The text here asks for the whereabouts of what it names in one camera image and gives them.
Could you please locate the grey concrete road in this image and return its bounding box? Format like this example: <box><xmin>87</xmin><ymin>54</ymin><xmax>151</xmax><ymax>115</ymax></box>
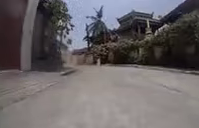
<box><xmin>0</xmin><ymin>63</ymin><xmax>199</xmax><ymax>128</ymax></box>

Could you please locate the palm tree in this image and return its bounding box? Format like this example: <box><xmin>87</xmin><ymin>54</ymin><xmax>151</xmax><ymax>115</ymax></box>
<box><xmin>82</xmin><ymin>4</ymin><xmax>111</xmax><ymax>51</ymax></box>

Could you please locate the building with tiered roof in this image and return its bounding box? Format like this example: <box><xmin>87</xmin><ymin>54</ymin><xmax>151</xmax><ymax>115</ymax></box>
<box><xmin>115</xmin><ymin>9</ymin><xmax>163</xmax><ymax>43</ymax></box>

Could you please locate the leafy tree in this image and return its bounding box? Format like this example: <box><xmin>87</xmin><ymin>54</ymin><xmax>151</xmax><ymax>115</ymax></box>
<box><xmin>31</xmin><ymin>0</ymin><xmax>75</xmax><ymax>72</ymax></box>

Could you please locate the kerb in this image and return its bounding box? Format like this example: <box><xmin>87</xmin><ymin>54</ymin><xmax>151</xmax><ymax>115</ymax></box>
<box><xmin>103</xmin><ymin>63</ymin><xmax>199</xmax><ymax>78</ymax></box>

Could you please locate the pale pillar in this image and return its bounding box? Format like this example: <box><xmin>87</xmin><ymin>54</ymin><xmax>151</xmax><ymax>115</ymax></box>
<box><xmin>19</xmin><ymin>0</ymin><xmax>41</xmax><ymax>72</ymax></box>

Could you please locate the green hedge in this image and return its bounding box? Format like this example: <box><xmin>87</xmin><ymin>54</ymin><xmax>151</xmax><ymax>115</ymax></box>
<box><xmin>90</xmin><ymin>11</ymin><xmax>199</xmax><ymax>69</ymax></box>

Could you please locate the brick paved driveway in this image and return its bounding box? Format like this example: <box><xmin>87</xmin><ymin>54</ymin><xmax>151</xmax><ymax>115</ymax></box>
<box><xmin>0</xmin><ymin>69</ymin><xmax>76</xmax><ymax>114</ymax></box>

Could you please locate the red gate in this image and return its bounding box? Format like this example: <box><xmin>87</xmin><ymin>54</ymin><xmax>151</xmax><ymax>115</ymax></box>
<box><xmin>0</xmin><ymin>0</ymin><xmax>30</xmax><ymax>71</ymax></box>

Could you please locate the building with dark roof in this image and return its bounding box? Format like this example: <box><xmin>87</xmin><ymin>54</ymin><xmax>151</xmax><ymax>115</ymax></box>
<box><xmin>160</xmin><ymin>0</ymin><xmax>199</xmax><ymax>26</ymax></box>

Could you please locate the pale wall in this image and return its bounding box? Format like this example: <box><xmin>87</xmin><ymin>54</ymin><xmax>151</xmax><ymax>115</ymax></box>
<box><xmin>61</xmin><ymin>48</ymin><xmax>95</xmax><ymax>66</ymax></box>

